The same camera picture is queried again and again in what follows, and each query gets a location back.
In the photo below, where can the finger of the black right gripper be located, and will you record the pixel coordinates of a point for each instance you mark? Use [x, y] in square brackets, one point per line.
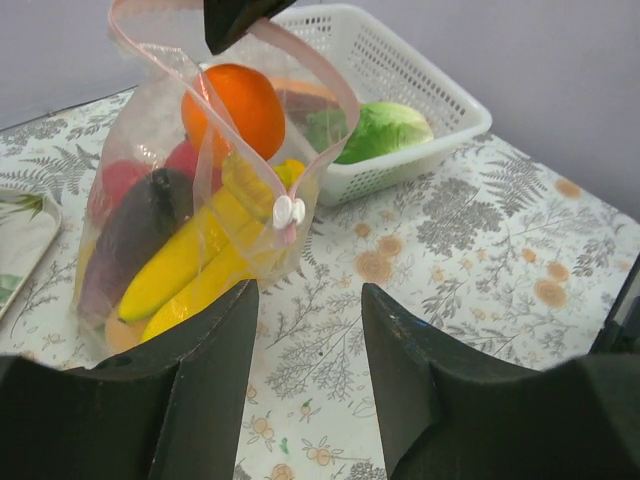
[227, 21]

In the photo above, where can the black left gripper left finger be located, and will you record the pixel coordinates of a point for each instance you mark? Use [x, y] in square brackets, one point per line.
[170, 408]

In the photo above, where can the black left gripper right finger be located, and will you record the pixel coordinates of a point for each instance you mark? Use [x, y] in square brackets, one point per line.
[448, 411]

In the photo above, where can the orange fruit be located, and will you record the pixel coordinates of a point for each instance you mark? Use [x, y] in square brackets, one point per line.
[253, 105]

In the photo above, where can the yellow orange peach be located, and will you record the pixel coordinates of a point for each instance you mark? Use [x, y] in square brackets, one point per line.
[122, 336]

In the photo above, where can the red apple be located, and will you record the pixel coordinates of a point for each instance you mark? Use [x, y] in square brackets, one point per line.
[115, 181]
[184, 158]

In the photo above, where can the clear zip top bag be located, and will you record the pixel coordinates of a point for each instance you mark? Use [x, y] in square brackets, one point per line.
[167, 38]

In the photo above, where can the yellow banana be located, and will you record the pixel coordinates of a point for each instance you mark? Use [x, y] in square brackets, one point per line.
[205, 257]

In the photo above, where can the purple eggplant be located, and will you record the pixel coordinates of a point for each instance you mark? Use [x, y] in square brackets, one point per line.
[154, 208]

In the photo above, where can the red brown sweet potato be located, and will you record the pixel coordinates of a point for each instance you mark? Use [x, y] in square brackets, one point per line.
[302, 98]

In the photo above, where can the white perforated plastic basket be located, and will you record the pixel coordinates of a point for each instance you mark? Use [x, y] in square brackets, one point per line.
[381, 67]

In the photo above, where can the floral patterned tablecloth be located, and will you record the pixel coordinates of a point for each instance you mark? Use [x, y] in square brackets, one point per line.
[494, 248]

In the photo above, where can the green lettuce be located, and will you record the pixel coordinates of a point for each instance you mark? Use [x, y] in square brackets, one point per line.
[383, 128]

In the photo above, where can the leaf patterned square tray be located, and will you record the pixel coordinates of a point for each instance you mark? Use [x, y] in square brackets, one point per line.
[29, 224]

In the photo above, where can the aluminium frame rail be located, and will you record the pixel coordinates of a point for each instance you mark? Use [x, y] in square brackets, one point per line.
[620, 331]

